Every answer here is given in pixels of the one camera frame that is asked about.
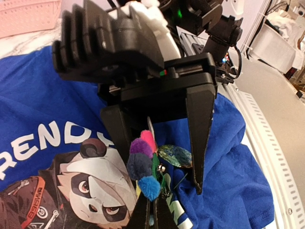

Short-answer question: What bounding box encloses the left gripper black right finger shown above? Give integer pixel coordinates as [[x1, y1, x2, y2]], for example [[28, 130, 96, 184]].
[[153, 197, 178, 229]]

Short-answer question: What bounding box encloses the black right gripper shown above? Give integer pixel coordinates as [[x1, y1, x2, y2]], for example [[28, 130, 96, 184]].
[[100, 53, 217, 195]]

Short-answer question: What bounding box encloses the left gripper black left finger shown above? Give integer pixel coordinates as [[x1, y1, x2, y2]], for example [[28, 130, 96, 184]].
[[127, 194, 151, 229]]

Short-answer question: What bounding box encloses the silver round brooch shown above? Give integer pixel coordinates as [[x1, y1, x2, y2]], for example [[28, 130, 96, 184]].
[[158, 145, 193, 168]]

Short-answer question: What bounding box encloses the blue printed t-shirt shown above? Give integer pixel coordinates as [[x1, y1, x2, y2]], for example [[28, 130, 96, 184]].
[[0, 46, 275, 229]]

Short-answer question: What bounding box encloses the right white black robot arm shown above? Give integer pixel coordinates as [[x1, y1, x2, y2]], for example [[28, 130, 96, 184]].
[[99, 0, 242, 194]]

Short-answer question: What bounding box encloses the pink perforated plastic basket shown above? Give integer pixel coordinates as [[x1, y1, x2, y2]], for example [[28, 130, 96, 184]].
[[0, 0, 61, 38]]

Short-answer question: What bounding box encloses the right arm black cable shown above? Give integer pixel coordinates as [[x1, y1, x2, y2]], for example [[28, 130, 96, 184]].
[[232, 45, 243, 79]]

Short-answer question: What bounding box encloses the aluminium front rail frame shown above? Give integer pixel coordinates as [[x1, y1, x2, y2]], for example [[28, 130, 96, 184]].
[[178, 31, 305, 229]]

